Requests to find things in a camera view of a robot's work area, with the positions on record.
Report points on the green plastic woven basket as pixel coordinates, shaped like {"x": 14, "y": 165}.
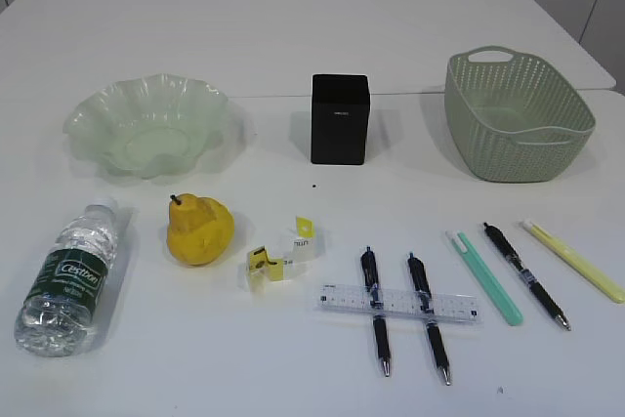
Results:
{"x": 517, "y": 121}

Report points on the black square pen holder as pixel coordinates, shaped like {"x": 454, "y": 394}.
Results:
{"x": 340, "y": 115}

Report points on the teal green pen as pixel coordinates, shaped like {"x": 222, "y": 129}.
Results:
{"x": 485, "y": 277}

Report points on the black gel pen left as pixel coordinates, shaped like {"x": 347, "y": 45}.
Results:
{"x": 371, "y": 281}

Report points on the black gel pen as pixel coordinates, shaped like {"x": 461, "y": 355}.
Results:
{"x": 509, "y": 253}
{"x": 371, "y": 281}
{"x": 423, "y": 291}

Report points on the transparent plastic ruler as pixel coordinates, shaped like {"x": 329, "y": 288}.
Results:
{"x": 396, "y": 303}

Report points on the black gel pen right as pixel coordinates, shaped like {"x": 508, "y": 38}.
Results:
{"x": 509, "y": 253}

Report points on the green wavy glass plate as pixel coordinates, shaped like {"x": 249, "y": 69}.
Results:
{"x": 147, "y": 127}

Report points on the yellow pear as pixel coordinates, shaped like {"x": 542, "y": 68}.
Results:
{"x": 200, "y": 229}

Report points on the black gel pen middle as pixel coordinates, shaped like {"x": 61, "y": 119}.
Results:
{"x": 423, "y": 291}

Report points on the yellow pen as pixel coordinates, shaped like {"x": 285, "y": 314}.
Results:
{"x": 590, "y": 272}

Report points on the clear water bottle green label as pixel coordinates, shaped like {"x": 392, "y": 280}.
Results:
{"x": 56, "y": 316}

